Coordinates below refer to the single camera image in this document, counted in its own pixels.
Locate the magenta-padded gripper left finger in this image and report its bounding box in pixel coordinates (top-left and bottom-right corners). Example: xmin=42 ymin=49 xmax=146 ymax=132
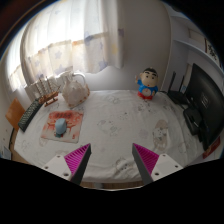
xmin=42 ymin=143 xmax=92 ymax=186

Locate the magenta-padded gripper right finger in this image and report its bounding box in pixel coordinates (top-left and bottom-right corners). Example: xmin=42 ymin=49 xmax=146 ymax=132
xmin=131 ymin=142 xmax=184 ymax=186

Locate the light blue computer mouse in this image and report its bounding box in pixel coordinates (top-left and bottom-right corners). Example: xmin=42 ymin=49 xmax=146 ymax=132
xmin=54 ymin=117 xmax=69 ymax=138

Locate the red printed mouse pad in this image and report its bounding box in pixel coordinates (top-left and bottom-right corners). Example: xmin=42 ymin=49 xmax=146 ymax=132
xmin=40 ymin=110 xmax=85 ymax=145

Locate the white printed tablecloth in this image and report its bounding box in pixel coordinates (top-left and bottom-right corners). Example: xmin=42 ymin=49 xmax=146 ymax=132
xmin=13 ymin=88 xmax=215 ymax=185

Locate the black box device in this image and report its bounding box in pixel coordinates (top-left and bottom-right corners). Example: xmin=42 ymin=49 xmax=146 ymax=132
xmin=182 ymin=106 xmax=205 ymax=136

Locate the black keyboard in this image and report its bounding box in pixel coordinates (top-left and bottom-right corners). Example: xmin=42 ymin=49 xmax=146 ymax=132
xmin=17 ymin=98 xmax=45 ymax=134

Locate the white conch-shaped jug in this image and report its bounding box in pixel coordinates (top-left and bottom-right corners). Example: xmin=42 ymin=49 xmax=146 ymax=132
xmin=61 ymin=72 xmax=91 ymax=109

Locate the wooden model sailing ship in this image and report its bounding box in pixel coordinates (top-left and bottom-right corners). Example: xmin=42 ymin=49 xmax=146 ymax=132
xmin=32 ymin=76 xmax=61 ymax=108

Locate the cartoon boy figurine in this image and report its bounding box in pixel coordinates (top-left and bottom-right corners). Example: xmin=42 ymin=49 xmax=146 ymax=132
xmin=134 ymin=67 xmax=160 ymax=101

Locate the orange wooden chair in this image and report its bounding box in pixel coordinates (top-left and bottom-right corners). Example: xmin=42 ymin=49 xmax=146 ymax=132
xmin=4 ymin=97 xmax=27 ymax=132

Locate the black monitor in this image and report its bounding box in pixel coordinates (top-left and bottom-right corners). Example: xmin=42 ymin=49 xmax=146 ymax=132
xmin=185 ymin=62 xmax=224 ymax=152

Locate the white star-print curtain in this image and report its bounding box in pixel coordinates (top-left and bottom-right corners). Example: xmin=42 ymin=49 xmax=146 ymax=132
xmin=19 ymin=0 xmax=125 ymax=92

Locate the white wall shelf unit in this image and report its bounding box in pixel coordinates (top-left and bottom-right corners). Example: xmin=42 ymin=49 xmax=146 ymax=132
xmin=169 ymin=12 xmax=224 ymax=72

